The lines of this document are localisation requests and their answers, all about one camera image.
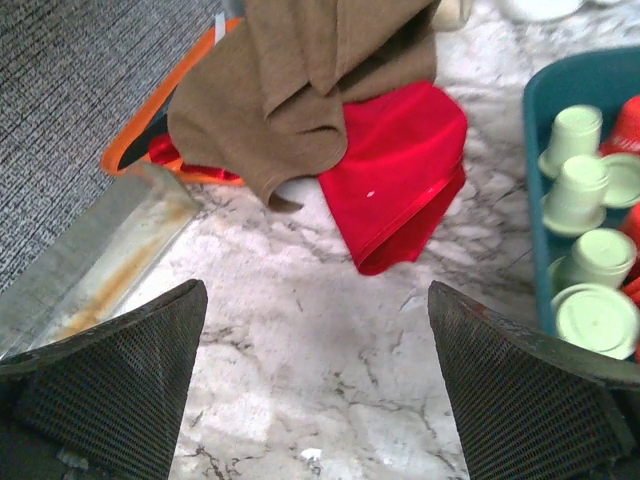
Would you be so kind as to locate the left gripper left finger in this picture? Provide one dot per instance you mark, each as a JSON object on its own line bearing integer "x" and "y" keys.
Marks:
{"x": 106, "y": 403}

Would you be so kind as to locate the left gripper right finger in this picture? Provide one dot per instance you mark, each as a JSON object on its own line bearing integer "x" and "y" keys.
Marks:
{"x": 528, "y": 405}

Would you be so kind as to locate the green coffee capsule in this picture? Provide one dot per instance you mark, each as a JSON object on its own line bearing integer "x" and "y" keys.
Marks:
{"x": 575, "y": 202}
{"x": 576, "y": 130}
{"x": 597, "y": 318}

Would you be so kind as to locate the red cloth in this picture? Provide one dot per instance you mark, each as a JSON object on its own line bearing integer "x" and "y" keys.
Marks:
{"x": 402, "y": 168}

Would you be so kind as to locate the teal storage basket tray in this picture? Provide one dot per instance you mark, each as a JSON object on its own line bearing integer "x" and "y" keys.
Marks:
{"x": 605, "y": 79}

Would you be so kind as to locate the brown cloth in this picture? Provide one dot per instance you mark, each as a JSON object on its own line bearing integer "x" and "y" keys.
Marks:
{"x": 266, "y": 103}

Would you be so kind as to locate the red coffee capsule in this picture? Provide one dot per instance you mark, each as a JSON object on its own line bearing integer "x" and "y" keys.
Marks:
{"x": 625, "y": 136}

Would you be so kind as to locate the orange tray with knives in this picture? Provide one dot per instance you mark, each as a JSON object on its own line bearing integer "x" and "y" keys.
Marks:
{"x": 145, "y": 137}

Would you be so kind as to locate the white striped bowl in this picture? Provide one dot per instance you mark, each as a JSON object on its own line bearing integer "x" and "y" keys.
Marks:
{"x": 538, "y": 10}

